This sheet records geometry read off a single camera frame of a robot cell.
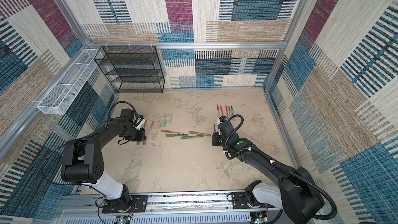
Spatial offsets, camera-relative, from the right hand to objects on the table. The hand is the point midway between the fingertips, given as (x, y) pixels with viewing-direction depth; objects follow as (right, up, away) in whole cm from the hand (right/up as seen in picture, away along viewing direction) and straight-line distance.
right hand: (214, 138), depth 85 cm
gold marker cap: (-41, -5, +8) cm, 42 cm away
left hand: (-41, 0, +7) cm, 42 cm away
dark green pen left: (-23, 0, +11) cm, 25 cm away
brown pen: (-8, 0, +11) cm, 14 cm away
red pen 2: (+7, +15, +23) cm, 28 cm away
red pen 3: (+10, +14, +23) cm, 29 cm away
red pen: (+5, +15, +23) cm, 28 cm away
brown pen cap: (-45, -5, +8) cm, 46 cm away
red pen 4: (-26, +1, +13) cm, 29 cm away
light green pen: (+12, +13, +22) cm, 28 cm away
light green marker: (+14, +12, +20) cm, 28 cm away
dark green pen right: (-14, -1, +9) cm, 17 cm away
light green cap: (-34, +6, +16) cm, 38 cm away
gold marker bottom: (0, +5, +2) cm, 5 cm away
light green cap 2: (-31, +6, +16) cm, 36 cm away
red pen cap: (-39, +5, +16) cm, 42 cm away
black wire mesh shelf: (-56, +43, +25) cm, 75 cm away
